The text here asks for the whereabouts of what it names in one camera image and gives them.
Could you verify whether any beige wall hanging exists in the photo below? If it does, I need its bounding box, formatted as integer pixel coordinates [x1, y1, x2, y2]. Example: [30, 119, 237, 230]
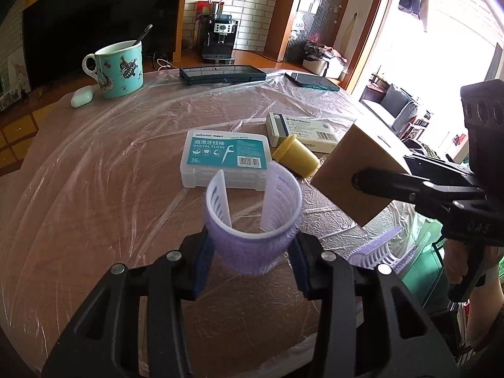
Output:
[341, 14, 359, 54]

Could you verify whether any person's right hand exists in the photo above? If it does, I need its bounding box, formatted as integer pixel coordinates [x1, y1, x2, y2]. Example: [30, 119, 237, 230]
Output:
[443, 241, 469, 284]

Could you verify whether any small yellow plastic cup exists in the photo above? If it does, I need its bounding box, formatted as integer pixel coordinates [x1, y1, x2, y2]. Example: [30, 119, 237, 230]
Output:
[272, 134, 320, 179]

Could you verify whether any white earbuds case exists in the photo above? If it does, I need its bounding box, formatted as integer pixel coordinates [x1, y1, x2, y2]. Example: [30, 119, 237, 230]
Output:
[71, 86, 94, 108]

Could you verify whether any purple hair roller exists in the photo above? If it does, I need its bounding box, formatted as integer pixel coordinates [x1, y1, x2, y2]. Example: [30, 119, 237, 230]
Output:
[205, 164, 303, 277]
[348, 226, 418, 274]

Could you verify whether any black slatted screen door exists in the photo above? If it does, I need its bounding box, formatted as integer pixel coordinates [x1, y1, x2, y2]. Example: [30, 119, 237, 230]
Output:
[289, 0, 357, 64]

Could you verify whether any large black television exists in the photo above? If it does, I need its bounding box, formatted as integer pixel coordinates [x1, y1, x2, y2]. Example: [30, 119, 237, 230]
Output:
[21, 0, 186, 91]

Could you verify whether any teal butterfly mug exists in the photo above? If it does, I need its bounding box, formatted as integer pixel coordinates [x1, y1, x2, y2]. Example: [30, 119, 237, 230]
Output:
[82, 40, 144, 100]

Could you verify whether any white and blue medicine box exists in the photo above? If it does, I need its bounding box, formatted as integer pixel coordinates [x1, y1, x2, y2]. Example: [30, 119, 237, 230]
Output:
[265, 111, 353, 154]

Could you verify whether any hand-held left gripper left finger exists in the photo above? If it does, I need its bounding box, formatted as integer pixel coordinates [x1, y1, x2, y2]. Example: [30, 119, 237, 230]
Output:
[41, 230, 215, 378]

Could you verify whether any white storage box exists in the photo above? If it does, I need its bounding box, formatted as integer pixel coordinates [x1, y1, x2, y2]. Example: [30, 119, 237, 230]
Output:
[302, 57, 347, 79]

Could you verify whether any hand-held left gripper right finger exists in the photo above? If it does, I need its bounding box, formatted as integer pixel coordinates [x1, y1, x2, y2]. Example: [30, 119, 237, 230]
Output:
[289, 232, 461, 378]

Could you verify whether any metal spoon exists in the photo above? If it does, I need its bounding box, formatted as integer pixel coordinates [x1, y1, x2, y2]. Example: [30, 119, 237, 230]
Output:
[133, 24, 153, 46]

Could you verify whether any giraffe drawing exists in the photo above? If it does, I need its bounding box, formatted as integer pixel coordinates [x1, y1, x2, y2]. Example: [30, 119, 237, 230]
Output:
[8, 56, 31, 95]

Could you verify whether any person's right forearm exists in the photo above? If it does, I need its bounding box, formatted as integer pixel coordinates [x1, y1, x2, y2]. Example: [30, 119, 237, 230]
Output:
[467, 278, 504, 353]

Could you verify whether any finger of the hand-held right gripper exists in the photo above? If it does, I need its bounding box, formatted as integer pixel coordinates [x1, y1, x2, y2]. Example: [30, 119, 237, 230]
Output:
[404, 153, 479, 184]
[352, 167, 485, 205]

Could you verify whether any clear dental floss box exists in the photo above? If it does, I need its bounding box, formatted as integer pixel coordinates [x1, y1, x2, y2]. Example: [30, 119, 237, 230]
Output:
[180, 129, 272, 189]

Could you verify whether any black coffee machine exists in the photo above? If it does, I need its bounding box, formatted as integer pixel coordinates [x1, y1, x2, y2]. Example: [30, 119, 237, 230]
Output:
[201, 13, 237, 65]

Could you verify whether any grey cushioned wooden armchair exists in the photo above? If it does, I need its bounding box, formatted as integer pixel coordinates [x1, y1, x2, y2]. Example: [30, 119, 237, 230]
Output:
[360, 83, 420, 132]

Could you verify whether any brown cardboard box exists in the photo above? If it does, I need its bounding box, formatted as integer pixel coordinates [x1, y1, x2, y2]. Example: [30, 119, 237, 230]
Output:
[310, 122, 414, 228]

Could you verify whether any smartphone with dark green edge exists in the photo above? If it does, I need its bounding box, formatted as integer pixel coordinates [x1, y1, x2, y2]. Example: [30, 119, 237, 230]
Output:
[285, 72, 340, 92]

